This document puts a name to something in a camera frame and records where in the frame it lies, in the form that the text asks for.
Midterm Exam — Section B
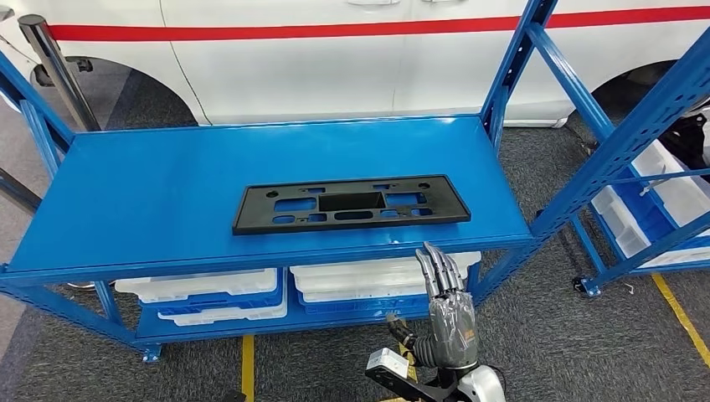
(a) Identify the blue metal shelf rack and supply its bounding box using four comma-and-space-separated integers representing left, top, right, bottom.
0, 0, 561, 365

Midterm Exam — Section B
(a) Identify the dark metal rail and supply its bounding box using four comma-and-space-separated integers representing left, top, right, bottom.
0, 166, 44, 215

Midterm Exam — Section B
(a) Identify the white car red stripe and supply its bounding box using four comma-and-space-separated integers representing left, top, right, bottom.
0, 0, 710, 129

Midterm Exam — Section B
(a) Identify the chrome post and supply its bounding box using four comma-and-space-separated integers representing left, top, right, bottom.
18, 14, 101, 133

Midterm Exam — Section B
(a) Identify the black plastic plate part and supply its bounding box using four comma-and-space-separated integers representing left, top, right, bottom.
232, 175, 472, 237

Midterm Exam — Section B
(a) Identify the black frame part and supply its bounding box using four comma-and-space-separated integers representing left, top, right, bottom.
660, 110, 710, 168

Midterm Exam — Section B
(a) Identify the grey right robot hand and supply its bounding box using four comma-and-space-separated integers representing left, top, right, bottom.
386, 241, 480, 371

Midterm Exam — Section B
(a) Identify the blue wheeled shelf rack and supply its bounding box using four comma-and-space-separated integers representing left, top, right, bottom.
529, 28, 710, 298

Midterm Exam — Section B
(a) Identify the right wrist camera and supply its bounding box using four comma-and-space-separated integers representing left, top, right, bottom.
364, 348, 430, 402

